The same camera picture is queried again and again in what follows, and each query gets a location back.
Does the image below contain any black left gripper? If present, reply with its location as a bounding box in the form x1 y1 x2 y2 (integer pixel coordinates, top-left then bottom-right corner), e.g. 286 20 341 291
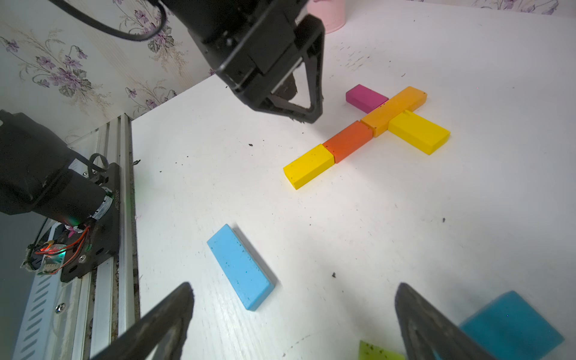
197 1 325 124

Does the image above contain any magenta wooden block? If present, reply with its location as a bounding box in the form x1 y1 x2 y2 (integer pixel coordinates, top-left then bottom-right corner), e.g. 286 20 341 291
345 84 389 113

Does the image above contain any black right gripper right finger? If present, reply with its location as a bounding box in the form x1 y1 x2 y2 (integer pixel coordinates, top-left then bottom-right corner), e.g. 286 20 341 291
394 283 493 359

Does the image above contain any yellow block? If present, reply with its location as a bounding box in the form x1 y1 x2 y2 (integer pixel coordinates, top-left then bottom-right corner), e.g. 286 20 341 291
283 144 335 190
388 110 451 155

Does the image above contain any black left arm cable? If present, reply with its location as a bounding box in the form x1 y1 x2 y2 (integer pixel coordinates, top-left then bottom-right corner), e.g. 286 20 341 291
46 0 168 43

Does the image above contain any orange wooden block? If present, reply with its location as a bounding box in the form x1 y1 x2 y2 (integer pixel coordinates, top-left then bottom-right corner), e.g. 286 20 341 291
323 121 373 164

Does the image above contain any orange-yellow wooden block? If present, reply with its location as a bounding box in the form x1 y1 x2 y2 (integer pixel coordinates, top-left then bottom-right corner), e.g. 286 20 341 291
361 86 428 138

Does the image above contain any pink metal pen bucket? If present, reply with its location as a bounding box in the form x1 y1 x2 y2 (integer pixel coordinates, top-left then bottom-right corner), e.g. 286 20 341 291
307 0 346 34

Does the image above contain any aluminium front rail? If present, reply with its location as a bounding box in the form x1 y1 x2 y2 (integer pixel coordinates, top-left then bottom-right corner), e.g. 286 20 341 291
1 112 140 359

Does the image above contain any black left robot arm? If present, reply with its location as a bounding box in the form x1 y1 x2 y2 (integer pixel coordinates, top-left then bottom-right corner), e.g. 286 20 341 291
1 1 326 227

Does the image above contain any light blue wooden block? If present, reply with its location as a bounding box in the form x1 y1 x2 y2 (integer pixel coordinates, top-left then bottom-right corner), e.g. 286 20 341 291
207 224 275 311

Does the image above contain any green wooden block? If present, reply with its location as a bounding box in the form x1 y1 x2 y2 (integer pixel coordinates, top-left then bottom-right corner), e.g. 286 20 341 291
358 340 405 360

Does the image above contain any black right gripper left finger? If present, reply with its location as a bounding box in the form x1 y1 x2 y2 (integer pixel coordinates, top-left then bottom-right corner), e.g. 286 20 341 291
94 282 194 359

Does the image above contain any teal wooden block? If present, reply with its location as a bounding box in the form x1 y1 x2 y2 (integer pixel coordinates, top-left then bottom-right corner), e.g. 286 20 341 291
460 291 565 359

